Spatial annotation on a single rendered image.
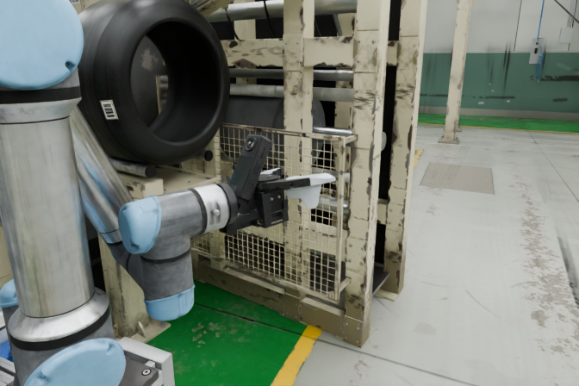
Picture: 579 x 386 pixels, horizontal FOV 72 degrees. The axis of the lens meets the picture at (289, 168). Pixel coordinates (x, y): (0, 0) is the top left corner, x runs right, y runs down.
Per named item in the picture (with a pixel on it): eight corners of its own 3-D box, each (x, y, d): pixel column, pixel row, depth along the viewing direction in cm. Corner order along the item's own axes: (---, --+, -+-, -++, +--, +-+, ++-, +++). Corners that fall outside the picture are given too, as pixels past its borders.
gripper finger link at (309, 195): (336, 203, 73) (286, 208, 73) (334, 171, 72) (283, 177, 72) (339, 208, 70) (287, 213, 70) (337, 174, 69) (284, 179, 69)
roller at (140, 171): (96, 165, 158) (85, 161, 154) (101, 155, 159) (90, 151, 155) (153, 180, 139) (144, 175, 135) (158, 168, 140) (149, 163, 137)
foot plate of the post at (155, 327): (88, 336, 191) (87, 329, 190) (136, 308, 212) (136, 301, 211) (123, 358, 177) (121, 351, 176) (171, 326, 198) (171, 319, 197)
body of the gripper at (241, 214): (267, 213, 77) (212, 229, 70) (263, 169, 76) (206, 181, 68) (292, 220, 72) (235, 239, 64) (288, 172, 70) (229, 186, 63)
